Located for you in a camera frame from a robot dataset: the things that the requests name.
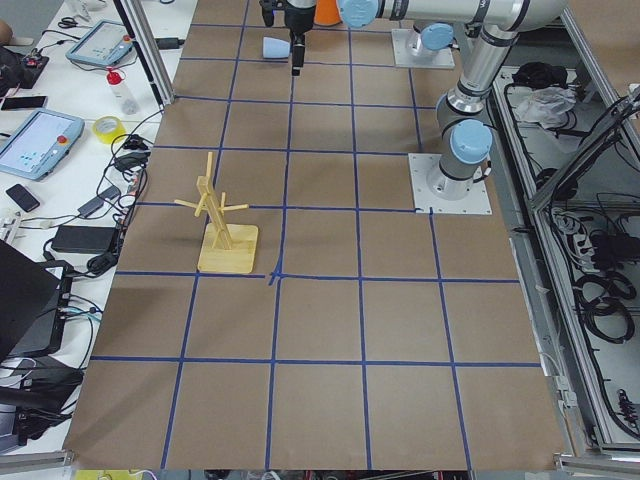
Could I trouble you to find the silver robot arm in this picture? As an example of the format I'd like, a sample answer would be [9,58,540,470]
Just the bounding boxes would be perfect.
[338,1,567,200]

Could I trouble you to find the yellow tape roll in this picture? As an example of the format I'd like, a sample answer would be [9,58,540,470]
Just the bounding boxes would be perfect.
[92,116,126,144]

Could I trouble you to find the orange can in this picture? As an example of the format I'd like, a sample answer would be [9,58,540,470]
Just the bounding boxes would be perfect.
[314,0,342,27]

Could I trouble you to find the wooden cup rack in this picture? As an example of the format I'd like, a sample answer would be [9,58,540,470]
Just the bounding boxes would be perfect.
[174,152,259,274]

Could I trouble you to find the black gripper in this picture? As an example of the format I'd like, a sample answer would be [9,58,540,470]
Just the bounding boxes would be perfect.
[284,0,316,76]
[259,0,285,27]

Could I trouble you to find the lower teach pendant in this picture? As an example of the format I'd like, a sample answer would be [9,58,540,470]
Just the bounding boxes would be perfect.
[1,108,85,180]

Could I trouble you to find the black smartphone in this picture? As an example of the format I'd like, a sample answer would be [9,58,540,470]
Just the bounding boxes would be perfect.
[1,96,48,111]
[5,184,40,212]

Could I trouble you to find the upper teach pendant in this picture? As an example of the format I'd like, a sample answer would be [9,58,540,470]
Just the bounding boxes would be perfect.
[65,20,133,67]

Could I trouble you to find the crumpled white cloth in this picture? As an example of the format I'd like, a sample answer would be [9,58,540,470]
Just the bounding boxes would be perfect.
[514,87,576,128]

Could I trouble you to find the black scissors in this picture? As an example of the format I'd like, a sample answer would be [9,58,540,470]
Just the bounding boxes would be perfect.
[57,15,92,29]

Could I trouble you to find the light blue cup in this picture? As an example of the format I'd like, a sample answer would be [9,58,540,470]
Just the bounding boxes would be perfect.
[262,37,291,60]

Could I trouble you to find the black power brick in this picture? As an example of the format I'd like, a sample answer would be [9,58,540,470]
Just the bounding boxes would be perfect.
[51,225,117,254]

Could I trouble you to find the black smartphone lower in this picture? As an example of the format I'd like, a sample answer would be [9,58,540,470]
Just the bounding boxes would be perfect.
[5,184,40,212]

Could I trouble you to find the black smartphone upper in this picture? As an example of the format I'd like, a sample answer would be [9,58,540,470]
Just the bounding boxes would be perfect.
[1,96,48,111]

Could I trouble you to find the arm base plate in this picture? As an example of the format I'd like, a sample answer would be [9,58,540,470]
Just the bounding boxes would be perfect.
[408,153,492,215]
[391,29,455,70]

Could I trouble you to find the teach pendant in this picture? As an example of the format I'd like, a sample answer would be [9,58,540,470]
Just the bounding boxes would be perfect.
[1,108,85,180]
[65,20,133,67]

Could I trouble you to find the red cap squeeze bottle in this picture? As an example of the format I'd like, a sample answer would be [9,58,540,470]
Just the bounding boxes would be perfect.
[106,67,139,115]

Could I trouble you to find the aluminium frame post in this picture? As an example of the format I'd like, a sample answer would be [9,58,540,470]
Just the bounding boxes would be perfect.
[113,0,175,108]

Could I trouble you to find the black monitor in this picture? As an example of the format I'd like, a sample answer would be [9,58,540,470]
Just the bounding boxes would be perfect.
[1,242,60,360]

